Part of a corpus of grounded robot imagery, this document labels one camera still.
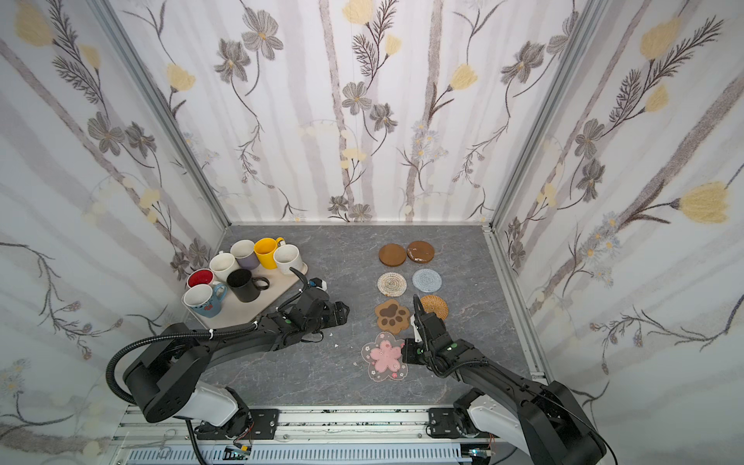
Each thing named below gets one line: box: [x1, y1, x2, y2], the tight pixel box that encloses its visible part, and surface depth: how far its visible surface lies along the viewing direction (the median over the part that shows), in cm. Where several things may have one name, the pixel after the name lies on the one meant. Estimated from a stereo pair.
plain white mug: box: [209, 250, 242, 282], surface depth 98 cm
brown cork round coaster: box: [378, 243, 407, 268], surface depth 113 cm
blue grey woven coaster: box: [411, 268, 443, 294], surface depth 106 cm
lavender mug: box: [230, 239, 260, 271], surface depth 103 cm
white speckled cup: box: [273, 240, 309, 275], surface depth 103 cm
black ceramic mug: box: [226, 268, 270, 303], surface depth 97 cm
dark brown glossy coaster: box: [406, 240, 435, 264], surface depth 113 cm
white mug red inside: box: [186, 267, 216, 289], surface depth 97 cm
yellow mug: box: [253, 236, 286, 270], surface depth 103 cm
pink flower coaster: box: [360, 331, 409, 383], surface depth 88 cm
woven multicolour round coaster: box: [376, 271, 408, 298], surface depth 103 cm
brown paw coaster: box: [373, 298, 411, 335], surface depth 95 cm
